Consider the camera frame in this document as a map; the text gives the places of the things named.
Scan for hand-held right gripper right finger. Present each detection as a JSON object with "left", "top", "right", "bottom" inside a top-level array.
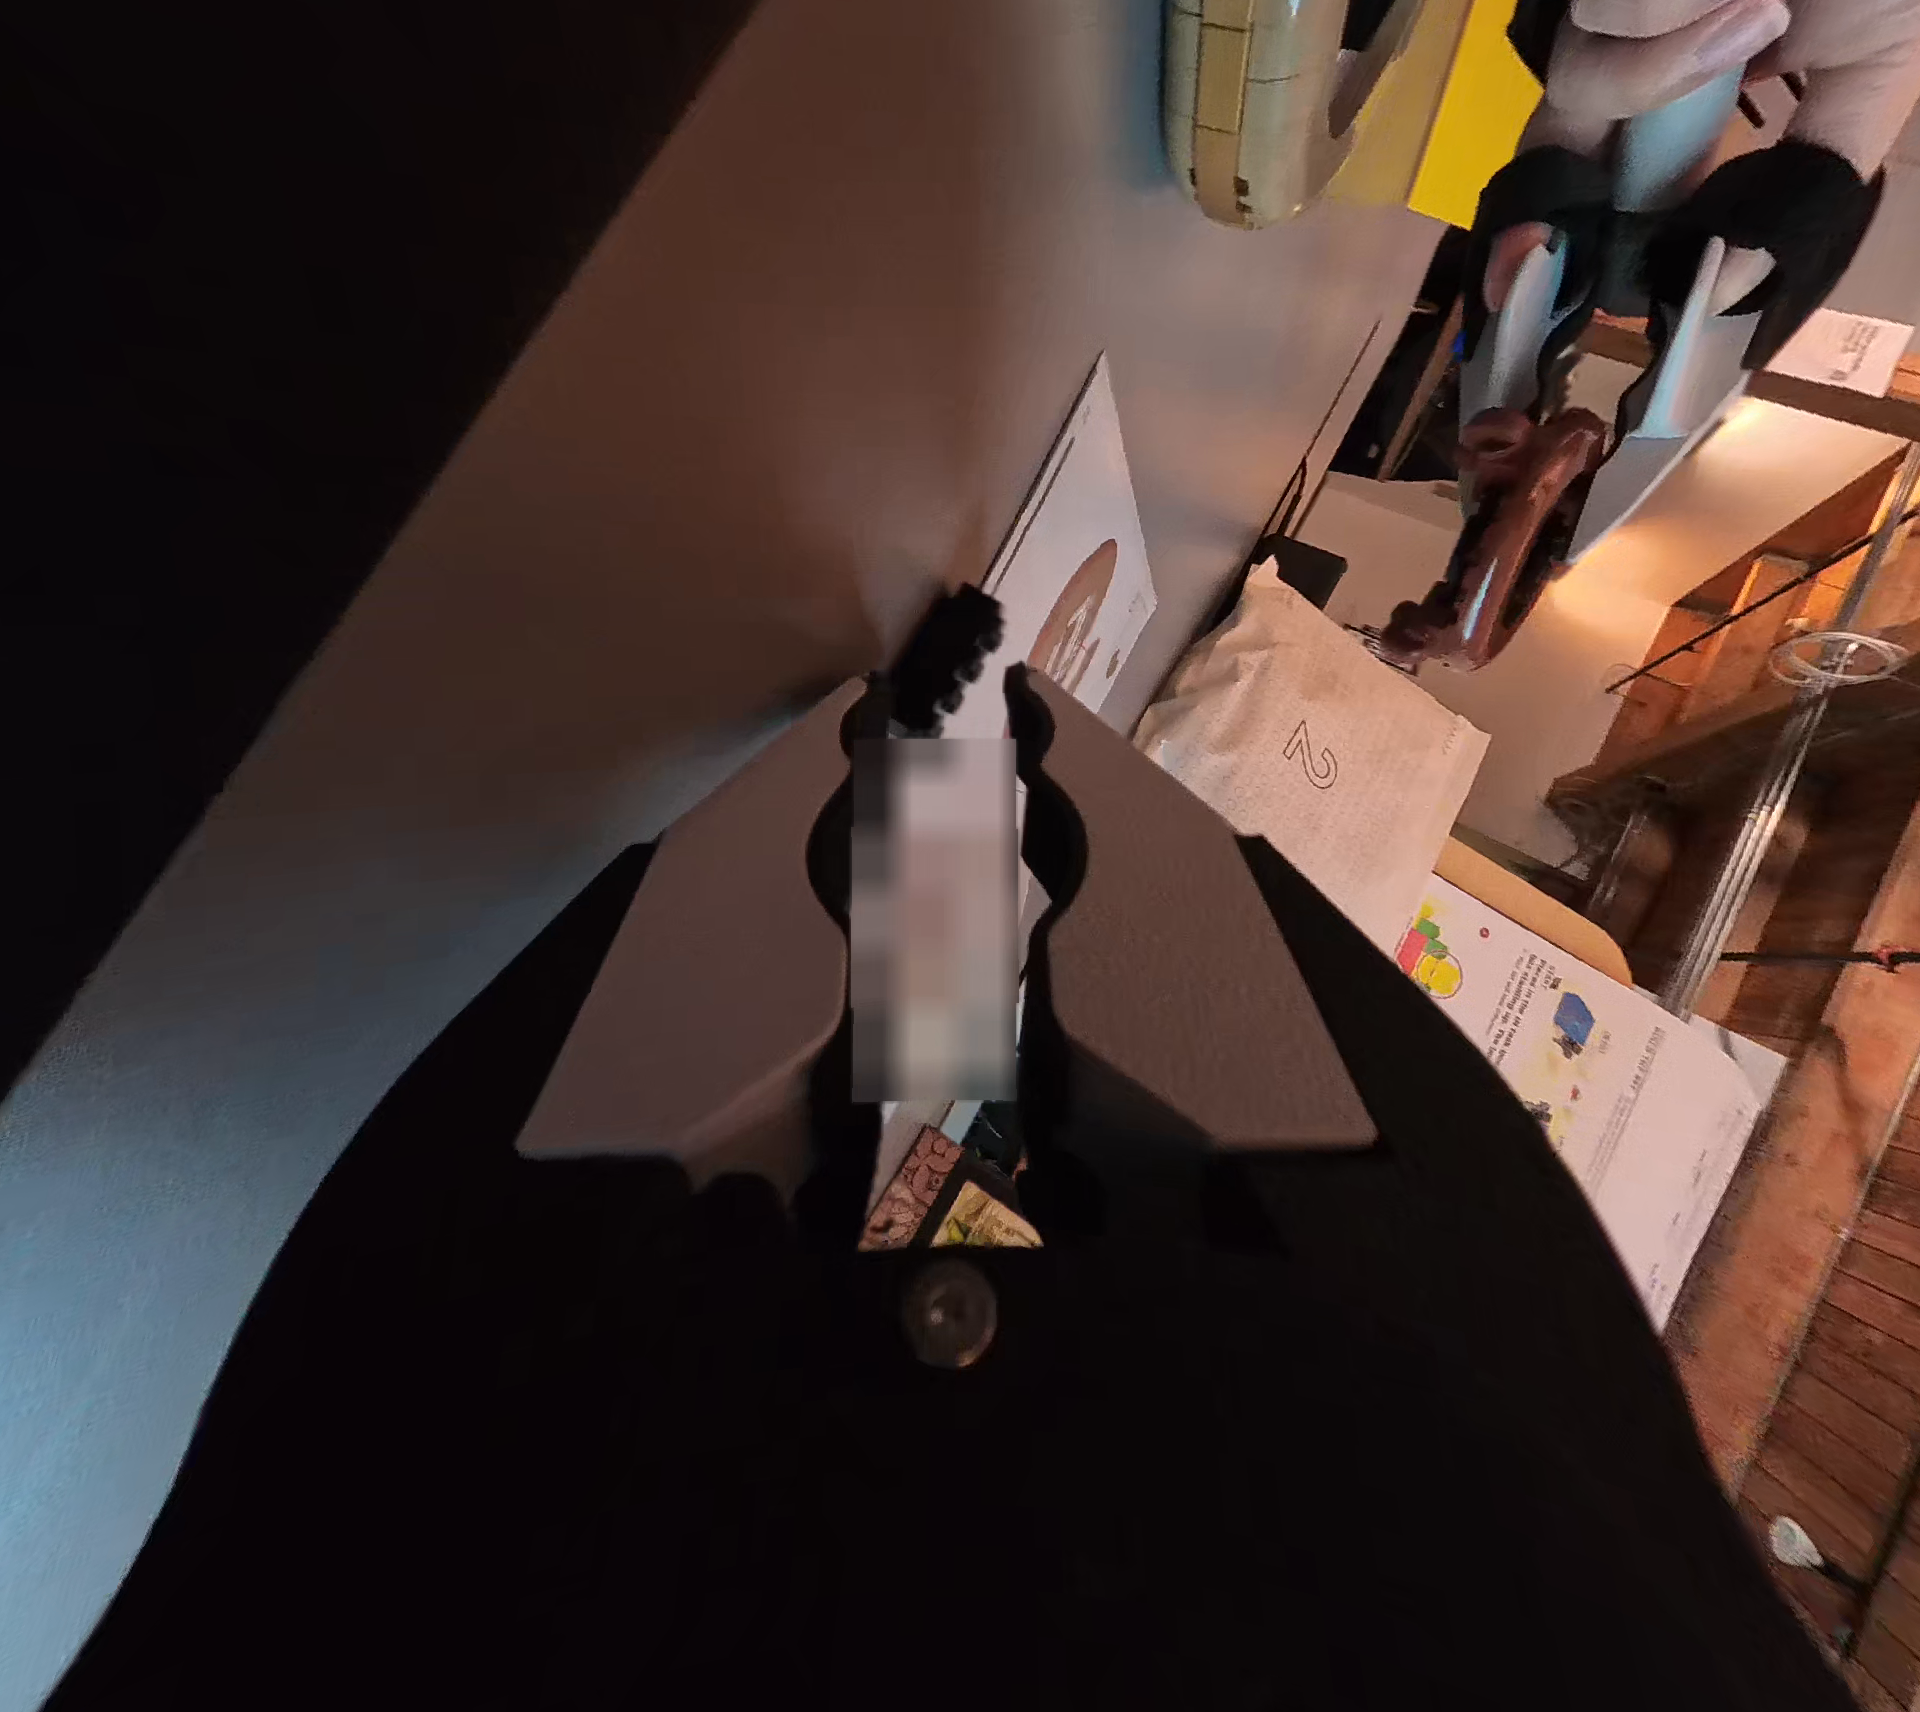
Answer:
[{"left": 1008, "top": 663, "right": 1380, "bottom": 1239}]

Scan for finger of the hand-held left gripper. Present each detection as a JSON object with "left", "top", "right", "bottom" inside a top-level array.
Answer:
[
  {"left": 1458, "top": 238, "right": 1582, "bottom": 421},
  {"left": 1566, "top": 238, "right": 1780, "bottom": 562}
]

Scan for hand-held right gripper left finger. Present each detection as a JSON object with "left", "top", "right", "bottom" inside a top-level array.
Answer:
[{"left": 515, "top": 677, "right": 889, "bottom": 1243}]

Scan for brown brick bowl model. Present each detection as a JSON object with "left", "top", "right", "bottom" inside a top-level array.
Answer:
[{"left": 1386, "top": 405, "right": 1614, "bottom": 677}]

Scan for white numbered paper bag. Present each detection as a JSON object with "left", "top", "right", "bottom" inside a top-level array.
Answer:
[{"left": 1132, "top": 556, "right": 1493, "bottom": 950}]

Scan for black toothed brick piece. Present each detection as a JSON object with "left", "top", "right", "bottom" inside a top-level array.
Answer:
[{"left": 889, "top": 586, "right": 1004, "bottom": 740}]

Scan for tan brick bowl model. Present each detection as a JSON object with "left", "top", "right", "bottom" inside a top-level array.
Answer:
[{"left": 1163, "top": 0, "right": 1502, "bottom": 232}]

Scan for grey desk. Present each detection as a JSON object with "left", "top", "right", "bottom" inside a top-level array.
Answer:
[{"left": 0, "top": 0, "right": 1502, "bottom": 1565}]

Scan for person's left hand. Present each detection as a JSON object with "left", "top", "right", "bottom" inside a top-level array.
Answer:
[{"left": 1543, "top": 0, "right": 1803, "bottom": 131}]

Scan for white paper card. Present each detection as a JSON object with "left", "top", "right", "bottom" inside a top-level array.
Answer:
[{"left": 1771, "top": 309, "right": 1885, "bottom": 399}]

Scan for yellow plastic bin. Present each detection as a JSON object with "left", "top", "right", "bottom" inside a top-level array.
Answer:
[{"left": 1327, "top": 0, "right": 1639, "bottom": 231}]

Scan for clear acrylic stand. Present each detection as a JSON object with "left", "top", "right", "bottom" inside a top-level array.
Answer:
[{"left": 1664, "top": 444, "right": 1920, "bottom": 1011}]

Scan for printed instruction poster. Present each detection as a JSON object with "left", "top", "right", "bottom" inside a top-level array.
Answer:
[{"left": 1392, "top": 872, "right": 1764, "bottom": 1333}]

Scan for open instruction booklet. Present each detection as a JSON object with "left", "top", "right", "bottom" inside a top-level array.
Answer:
[{"left": 983, "top": 354, "right": 1161, "bottom": 717}]

